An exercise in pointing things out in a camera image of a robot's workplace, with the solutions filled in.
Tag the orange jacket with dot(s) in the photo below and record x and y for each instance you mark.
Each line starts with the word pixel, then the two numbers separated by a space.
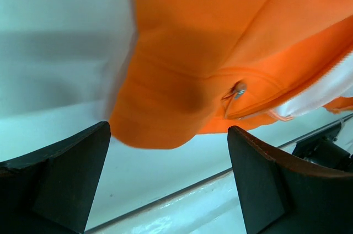
pixel 201 66

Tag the white taped cover sheet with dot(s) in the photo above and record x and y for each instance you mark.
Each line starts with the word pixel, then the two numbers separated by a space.
pixel 209 206

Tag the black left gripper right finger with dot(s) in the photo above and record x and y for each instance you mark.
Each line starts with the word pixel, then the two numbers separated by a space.
pixel 281 193

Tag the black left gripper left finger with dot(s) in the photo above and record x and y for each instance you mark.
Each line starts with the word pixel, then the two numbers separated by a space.
pixel 51 190

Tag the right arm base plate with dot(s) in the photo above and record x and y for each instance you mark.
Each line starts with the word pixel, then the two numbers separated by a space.
pixel 321 149

